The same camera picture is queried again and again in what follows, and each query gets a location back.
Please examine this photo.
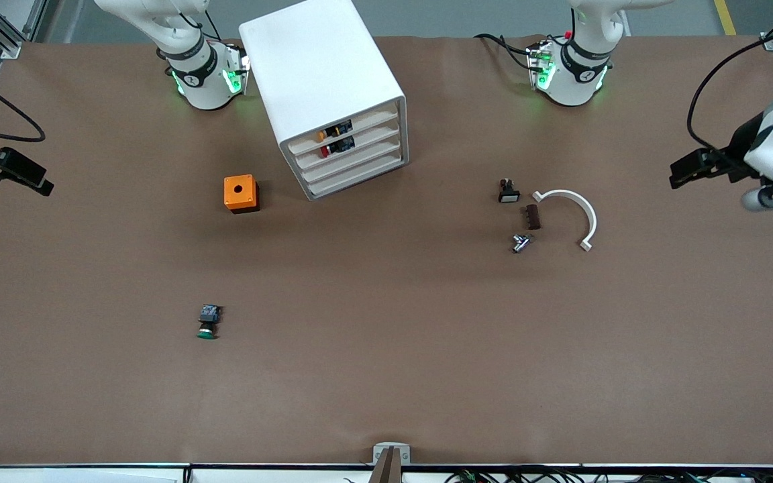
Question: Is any green push button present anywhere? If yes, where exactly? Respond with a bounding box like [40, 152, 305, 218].
[197, 304, 223, 340]

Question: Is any white plastic drawer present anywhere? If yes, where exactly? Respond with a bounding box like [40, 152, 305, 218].
[305, 146, 407, 200]
[286, 101, 402, 158]
[291, 115, 403, 172]
[298, 131, 405, 186]

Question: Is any yellow push button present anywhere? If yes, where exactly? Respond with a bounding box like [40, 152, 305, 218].
[317, 121, 354, 142]

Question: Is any red push button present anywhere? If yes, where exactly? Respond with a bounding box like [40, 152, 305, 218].
[319, 136, 356, 159]

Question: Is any white drawer cabinet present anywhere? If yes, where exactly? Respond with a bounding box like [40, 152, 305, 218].
[239, 0, 409, 202]

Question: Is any white semicircular clamp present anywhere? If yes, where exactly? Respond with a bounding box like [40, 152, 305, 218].
[532, 189, 598, 252]

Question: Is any brown table cover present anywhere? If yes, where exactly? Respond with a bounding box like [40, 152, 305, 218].
[0, 34, 773, 467]

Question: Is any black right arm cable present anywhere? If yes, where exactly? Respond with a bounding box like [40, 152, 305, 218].
[0, 62, 47, 143]

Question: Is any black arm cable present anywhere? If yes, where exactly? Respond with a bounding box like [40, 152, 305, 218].
[0, 62, 47, 143]
[687, 3, 773, 162]

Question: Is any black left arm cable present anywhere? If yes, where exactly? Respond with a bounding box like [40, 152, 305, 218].
[687, 3, 773, 162]

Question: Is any orange button enclosure box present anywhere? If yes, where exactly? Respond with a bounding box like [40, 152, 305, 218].
[223, 174, 260, 214]

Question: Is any black base cable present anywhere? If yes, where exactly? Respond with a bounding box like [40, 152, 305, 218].
[474, 32, 538, 71]

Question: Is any white table edge rail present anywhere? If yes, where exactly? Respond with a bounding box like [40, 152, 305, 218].
[0, 463, 773, 483]

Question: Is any grey metal bracket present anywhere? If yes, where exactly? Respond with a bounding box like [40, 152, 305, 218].
[373, 441, 411, 465]

